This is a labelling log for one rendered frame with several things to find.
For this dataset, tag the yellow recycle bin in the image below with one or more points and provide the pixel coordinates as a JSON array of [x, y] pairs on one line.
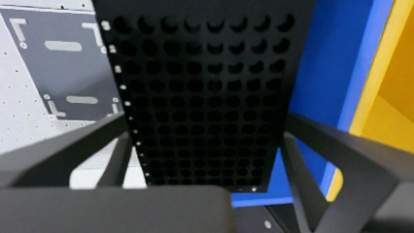
[[390, 120]]

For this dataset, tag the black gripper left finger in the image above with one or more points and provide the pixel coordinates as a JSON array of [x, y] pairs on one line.
[[51, 162]]

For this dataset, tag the blue bin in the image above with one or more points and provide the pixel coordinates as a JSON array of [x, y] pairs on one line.
[[341, 41]]

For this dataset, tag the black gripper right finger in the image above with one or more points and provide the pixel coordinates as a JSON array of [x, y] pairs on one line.
[[377, 180]]

